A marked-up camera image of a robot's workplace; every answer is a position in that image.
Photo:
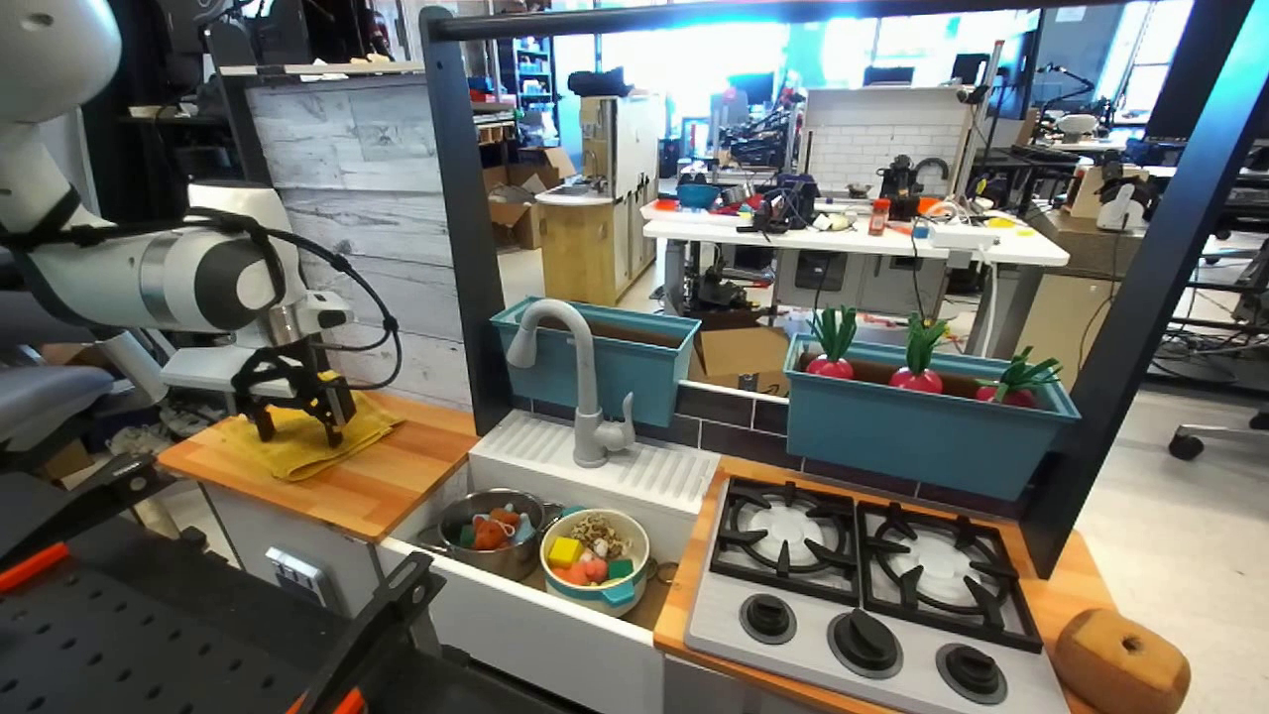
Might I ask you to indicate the blue and brown plush toy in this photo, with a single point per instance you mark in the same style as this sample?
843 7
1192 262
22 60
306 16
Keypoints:
517 536

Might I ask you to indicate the yellow towel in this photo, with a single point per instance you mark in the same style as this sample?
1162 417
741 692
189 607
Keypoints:
300 459

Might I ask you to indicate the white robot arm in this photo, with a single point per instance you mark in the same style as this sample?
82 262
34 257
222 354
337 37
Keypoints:
119 280

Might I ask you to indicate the white workshop table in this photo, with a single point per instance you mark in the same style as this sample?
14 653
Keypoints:
856 238

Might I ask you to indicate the blue metal beam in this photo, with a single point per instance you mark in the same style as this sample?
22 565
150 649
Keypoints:
1152 262

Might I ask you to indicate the white sink basin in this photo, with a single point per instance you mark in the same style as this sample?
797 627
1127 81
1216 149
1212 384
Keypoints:
528 635

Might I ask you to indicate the tan wooden cylinder stand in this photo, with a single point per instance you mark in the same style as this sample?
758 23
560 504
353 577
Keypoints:
577 251

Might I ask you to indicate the grey toy stove black grates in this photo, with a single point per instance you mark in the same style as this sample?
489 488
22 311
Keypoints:
806 659

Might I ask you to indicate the teal pot cream inside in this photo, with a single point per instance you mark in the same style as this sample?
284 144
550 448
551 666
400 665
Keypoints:
629 595

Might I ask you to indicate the grey sink faucet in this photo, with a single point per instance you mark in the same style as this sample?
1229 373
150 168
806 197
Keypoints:
581 384

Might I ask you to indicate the whitewashed wood backsplash panel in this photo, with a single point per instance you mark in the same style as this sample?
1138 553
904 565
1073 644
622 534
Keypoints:
369 200

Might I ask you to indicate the black stove knob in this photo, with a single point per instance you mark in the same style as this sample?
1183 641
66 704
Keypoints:
768 620
866 641
971 672

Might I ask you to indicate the grey office chair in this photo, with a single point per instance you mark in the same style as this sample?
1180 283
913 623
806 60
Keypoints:
53 384

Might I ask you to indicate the black perforated board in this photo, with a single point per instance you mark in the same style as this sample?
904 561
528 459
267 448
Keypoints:
133 649

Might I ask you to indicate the brown cardboard box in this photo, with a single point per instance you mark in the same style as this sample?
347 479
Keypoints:
741 358

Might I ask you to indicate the brown wooden rock with hole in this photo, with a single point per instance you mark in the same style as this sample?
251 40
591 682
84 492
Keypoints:
1117 659

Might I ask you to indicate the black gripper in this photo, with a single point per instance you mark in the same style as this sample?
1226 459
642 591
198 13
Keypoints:
300 362

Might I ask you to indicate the leopard print plush toy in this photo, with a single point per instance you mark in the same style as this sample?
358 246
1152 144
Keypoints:
602 534

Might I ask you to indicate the pink bunny plush toy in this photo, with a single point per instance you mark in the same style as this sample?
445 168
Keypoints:
585 574

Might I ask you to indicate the empty teal planter box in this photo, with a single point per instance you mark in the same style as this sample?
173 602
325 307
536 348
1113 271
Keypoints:
647 362

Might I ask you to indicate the red radish toy green leaves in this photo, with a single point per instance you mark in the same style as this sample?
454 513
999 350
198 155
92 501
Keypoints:
917 358
830 348
1016 380

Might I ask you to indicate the yellow block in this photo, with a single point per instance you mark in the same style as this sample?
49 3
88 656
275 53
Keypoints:
564 547

